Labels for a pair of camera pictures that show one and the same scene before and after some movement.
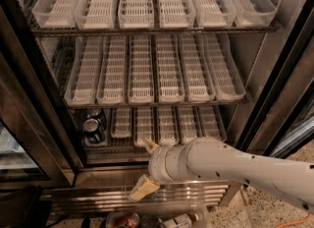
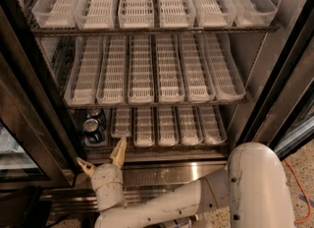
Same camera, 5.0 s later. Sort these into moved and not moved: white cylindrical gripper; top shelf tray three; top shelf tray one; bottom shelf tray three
Moved: white cylindrical gripper
Not moved: top shelf tray one; top shelf tray three; bottom shelf tray three
